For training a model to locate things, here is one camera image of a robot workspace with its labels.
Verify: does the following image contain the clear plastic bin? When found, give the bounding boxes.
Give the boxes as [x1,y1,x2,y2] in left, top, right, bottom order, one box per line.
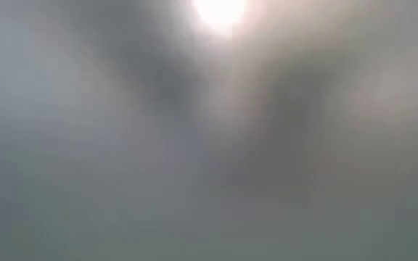
[0,0,418,261]

